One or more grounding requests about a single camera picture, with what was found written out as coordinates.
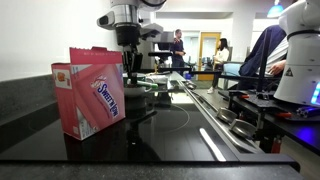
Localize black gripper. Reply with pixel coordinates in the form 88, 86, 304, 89
114, 23, 145, 87

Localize green marker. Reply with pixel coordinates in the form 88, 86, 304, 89
126, 79, 160, 90

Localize grey round pan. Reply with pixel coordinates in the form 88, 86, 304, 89
123, 74, 153, 99

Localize person in dark clothes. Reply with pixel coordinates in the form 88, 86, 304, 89
169, 28, 187, 76

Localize pink Sweet'N Low box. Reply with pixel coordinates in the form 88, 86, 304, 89
50, 46, 127, 141

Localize silver stove knob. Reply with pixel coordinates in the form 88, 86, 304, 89
215, 106, 238, 125
229, 118, 258, 140
184, 80, 198, 91

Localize black glass cooktop stove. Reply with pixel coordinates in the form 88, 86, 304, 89
0, 71, 301, 164

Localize yellow door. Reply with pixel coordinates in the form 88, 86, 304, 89
198, 31, 222, 82

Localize woman in white top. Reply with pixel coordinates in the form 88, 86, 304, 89
206, 37, 232, 95

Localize light blue chair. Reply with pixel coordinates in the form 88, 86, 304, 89
221, 61, 245, 90

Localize orange black clamp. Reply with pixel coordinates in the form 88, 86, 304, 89
259, 110, 295, 155
237, 93, 252, 102

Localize seated person in navy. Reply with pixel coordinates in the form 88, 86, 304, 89
237, 24, 290, 92

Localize blue pendant lamp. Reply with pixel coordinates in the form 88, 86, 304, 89
266, 0, 285, 20

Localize black pegboard base plate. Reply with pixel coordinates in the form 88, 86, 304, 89
218, 88, 320, 148

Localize blue clamp handle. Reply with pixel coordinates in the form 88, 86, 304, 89
295, 105, 320, 119

